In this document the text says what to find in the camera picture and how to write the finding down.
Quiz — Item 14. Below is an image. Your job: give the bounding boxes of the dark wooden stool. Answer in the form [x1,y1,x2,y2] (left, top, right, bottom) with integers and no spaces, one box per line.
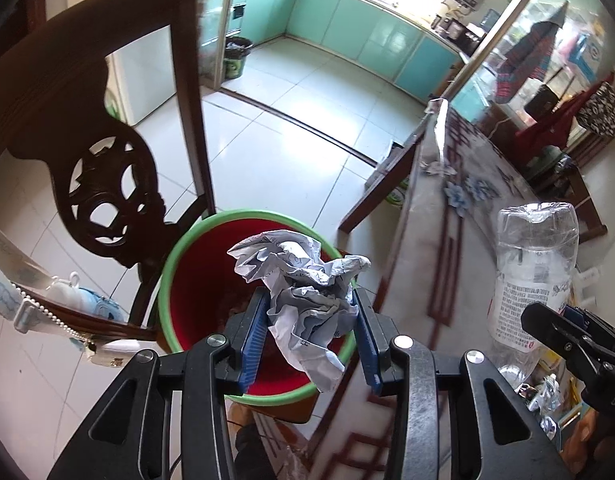
[337,132,418,233]

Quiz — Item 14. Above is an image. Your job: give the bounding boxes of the red cloth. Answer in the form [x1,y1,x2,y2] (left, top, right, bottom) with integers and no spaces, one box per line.
[515,82,613,151]

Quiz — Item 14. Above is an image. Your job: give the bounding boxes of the white bead chain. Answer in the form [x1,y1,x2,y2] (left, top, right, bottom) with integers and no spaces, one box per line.
[10,282,95,346]

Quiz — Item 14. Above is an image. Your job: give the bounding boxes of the black white patterned bag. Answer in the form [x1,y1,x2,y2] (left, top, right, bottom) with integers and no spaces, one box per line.
[575,81,615,137]

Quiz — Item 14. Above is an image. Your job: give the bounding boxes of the white printed bag strap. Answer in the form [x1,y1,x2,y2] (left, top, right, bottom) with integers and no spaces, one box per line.
[0,217,53,333]

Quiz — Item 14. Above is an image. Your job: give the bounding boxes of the blue white cloth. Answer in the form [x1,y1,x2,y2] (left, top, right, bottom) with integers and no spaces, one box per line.
[44,271,128,322]

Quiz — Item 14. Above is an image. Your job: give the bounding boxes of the white foam piece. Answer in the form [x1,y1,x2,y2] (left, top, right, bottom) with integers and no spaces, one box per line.
[577,266,602,306]

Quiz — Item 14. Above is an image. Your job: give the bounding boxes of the hanging plaid cloth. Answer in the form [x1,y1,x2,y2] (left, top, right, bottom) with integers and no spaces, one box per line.
[492,2,568,106]

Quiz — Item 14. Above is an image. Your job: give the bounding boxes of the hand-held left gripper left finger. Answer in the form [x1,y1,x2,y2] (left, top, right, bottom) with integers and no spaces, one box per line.
[47,287,272,480]

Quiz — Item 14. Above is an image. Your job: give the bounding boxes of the dark carved wooden chair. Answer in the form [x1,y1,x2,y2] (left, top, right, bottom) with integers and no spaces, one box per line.
[0,0,218,351]

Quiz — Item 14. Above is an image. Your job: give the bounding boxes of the black kitchen waste bin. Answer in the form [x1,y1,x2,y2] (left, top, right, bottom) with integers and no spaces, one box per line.
[223,36,253,80]

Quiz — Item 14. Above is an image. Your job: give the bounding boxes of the red bin with green rim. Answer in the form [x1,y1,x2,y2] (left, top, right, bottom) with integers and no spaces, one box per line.
[158,210,361,407]

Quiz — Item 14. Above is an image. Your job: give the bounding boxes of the white refrigerator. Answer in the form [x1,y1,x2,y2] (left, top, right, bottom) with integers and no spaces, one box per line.
[107,25,178,128]

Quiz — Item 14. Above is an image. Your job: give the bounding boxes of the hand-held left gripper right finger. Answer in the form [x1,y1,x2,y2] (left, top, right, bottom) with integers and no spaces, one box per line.
[351,285,573,480]

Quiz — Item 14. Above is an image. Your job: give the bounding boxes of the small white purse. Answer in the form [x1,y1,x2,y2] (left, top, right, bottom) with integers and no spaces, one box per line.
[84,338,143,368]

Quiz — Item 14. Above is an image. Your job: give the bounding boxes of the teal kitchen cabinets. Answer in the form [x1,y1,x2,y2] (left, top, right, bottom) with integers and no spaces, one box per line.
[227,0,468,103]

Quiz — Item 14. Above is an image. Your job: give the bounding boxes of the white paper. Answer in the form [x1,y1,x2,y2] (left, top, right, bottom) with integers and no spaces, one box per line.
[227,230,371,393]

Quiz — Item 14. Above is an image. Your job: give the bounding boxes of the clear plastic bottle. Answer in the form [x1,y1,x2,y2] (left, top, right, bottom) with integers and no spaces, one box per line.
[487,201,581,391]

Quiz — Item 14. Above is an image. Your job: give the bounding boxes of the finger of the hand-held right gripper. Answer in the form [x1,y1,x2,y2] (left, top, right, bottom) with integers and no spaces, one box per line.
[520,302,605,378]
[562,306,615,361]

